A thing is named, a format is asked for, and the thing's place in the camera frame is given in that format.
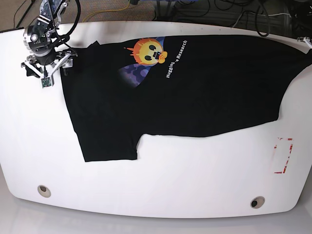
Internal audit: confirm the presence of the left table grommet hole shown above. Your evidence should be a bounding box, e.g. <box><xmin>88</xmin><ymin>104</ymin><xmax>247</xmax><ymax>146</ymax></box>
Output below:
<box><xmin>38</xmin><ymin>185</ymin><xmax>51</xmax><ymax>198</ymax></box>

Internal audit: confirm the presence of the black t-shirt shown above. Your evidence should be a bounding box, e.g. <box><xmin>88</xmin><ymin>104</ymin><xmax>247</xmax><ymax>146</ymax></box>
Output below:
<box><xmin>60</xmin><ymin>35</ymin><xmax>312</xmax><ymax>162</ymax></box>

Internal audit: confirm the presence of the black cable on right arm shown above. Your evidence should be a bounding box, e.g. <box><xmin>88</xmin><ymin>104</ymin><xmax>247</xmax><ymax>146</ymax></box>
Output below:
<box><xmin>55</xmin><ymin>0</ymin><xmax>82</xmax><ymax>42</ymax></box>

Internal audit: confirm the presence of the red tape rectangle marking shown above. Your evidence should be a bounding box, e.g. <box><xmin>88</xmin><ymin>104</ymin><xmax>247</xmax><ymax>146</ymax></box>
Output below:
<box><xmin>271</xmin><ymin>137</ymin><xmax>293</xmax><ymax>174</ymax></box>

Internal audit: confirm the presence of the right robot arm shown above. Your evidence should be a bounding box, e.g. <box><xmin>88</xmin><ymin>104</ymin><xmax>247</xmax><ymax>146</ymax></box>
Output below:
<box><xmin>21</xmin><ymin>0</ymin><xmax>81</xmax><ymax>88</ymax></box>

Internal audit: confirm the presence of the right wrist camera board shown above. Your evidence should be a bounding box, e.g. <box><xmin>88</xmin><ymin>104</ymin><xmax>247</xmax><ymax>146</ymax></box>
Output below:
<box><xmin>40</xmin><ymin>76</ymin><xmax>54</xmax><ymax>88</ymax></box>

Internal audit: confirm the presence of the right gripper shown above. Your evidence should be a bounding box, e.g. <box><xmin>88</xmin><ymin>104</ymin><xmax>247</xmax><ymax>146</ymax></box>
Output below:
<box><xmin>20</xmin><ymin>50</ymin><xmax>78</xmax><ymax>84</ymax></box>

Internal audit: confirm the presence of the table grommet hole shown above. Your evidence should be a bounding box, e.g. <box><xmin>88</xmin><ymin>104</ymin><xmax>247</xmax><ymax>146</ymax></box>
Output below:
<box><xmin>250</xmin><ymin>196</ymin><xmax>265</xmax><ymax>209</ymax></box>
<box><xmin>38</xmin><ymin>185</ymin><xmax>51</xmax><ymax>198</ymax></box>

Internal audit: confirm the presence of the yellow cable on floor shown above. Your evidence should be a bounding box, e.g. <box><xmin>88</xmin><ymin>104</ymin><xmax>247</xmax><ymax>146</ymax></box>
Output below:
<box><xmin>82</xmin><ymin>0</ymin><xmax>131</xmax><ymax>22</ymax></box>

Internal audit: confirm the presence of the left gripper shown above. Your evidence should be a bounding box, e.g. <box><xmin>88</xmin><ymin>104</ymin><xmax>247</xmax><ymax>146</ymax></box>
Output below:
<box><xmin>297</xmin><ymin>37</ymin><xmax>312</xmax><ymax>48</ymax></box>

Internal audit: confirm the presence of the right table grommet hole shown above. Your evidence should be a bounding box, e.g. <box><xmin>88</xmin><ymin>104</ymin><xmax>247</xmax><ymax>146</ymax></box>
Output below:
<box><xmin>250</xmin><ymin>196</ymin><xmax>265</xmax><ymax>209</ymax></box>

